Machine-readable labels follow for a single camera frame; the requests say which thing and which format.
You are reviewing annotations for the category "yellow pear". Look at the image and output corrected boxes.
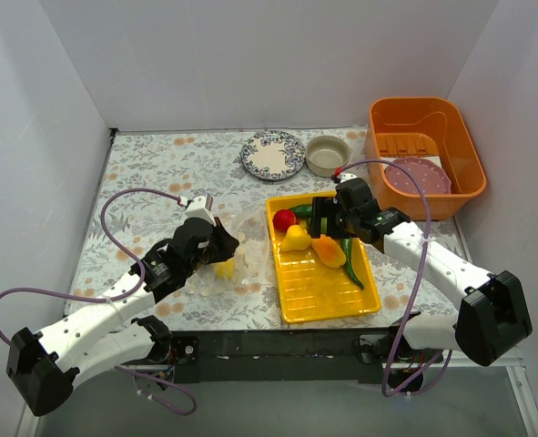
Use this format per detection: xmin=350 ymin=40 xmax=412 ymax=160
xmin=279 ymin=225 xmax=311 ymax=252

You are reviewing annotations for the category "clear zip top bag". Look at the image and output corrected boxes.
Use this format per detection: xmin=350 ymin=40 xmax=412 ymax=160
xmin=187 ymin=209 xmax=270 ymax=297

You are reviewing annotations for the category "green red mango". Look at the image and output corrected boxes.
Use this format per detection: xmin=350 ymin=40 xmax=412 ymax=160
xmin=320 ymin=218 xmax=328 ymax=234

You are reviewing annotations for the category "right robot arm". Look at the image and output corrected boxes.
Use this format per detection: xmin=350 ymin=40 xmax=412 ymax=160
xmin=310 ymin=178 xmax=533 ymax=366

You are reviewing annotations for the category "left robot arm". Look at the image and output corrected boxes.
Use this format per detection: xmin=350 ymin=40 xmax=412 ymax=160
xmin=6 ymin=218 xmax=239 ymax=417

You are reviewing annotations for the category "green cucumber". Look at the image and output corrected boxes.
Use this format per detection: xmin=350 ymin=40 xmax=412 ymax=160
xmin=289 ymin=204 xmax=312 ymax=219

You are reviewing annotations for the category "green chili pepper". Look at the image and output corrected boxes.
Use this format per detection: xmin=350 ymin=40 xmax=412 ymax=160
xmin=340 ymin=238 xmax=364 ymax=290

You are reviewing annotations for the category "orange mango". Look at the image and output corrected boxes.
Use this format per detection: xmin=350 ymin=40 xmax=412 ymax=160
xmin=311 ymin=234 xmax=347 ymax=269

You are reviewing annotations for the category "red pomegranate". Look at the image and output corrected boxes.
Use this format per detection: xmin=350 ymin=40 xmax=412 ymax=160
xmin=272 ymin=209 xmax=299 ymax=233

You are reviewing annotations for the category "beige ceramic bowl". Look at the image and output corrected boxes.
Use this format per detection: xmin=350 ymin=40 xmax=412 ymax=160
xmin=306 ymin=136 xmax=351 ymax=178

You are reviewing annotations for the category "yellow plastic tray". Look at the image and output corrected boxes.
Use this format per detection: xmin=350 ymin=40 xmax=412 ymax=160
xmin=266 ymin=193 xmax=381 ymax=324

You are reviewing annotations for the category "blue floral plate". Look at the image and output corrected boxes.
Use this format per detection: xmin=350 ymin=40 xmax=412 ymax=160
xmin=240 ymin=130 xmax=306 ymax=181

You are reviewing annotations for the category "pink dotted plate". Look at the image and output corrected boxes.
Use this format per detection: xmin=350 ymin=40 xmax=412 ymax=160
xmin=382 ymin=157 xmax=452 ymax=195

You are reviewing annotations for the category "floral tablecloth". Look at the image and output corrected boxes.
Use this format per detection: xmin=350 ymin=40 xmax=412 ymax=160
xmin=63 ymin=127 xmax=479 ymax=332

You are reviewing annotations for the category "orange plastic basin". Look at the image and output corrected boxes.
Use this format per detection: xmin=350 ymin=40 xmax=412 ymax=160
xmin=365 ymin=97 xmax=487 ymax=221

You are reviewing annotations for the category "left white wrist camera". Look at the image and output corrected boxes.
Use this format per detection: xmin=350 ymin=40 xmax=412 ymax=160
xmin=179 ymin=194 xmax=215 ymax=226

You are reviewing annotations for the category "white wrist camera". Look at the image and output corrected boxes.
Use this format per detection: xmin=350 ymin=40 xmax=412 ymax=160
xmin=330 ymin=168 xmax=357 ymax=186
xmin=179 ymin=194 xmax=215 ymax=226

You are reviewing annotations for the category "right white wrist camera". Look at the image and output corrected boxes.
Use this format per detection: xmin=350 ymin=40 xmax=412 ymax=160
xmin=330 ymin=168 xmax=357 ymax=186

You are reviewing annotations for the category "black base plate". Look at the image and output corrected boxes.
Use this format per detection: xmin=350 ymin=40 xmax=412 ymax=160
xmin=117 ymin=328 xmax=445 ymax=386

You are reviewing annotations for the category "aluminium rail frame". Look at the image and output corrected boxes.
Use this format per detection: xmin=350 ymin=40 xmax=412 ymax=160
xmin=18 ymin=329 xmax=538 ymax=436

